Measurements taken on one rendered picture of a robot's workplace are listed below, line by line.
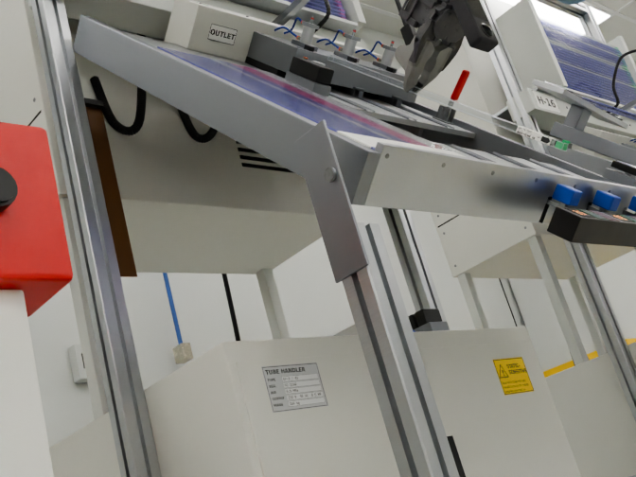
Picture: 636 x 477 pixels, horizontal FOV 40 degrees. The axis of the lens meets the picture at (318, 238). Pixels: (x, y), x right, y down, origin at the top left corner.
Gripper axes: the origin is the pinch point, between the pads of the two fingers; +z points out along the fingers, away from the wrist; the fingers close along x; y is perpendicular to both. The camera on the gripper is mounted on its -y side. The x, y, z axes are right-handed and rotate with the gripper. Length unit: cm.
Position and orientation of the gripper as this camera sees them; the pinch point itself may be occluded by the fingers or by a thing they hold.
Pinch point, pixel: (415, 87)
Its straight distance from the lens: 141.5
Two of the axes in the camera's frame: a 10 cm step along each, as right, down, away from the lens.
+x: -7.2, -0.4, -6.9
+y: -5.6, -5.6, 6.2
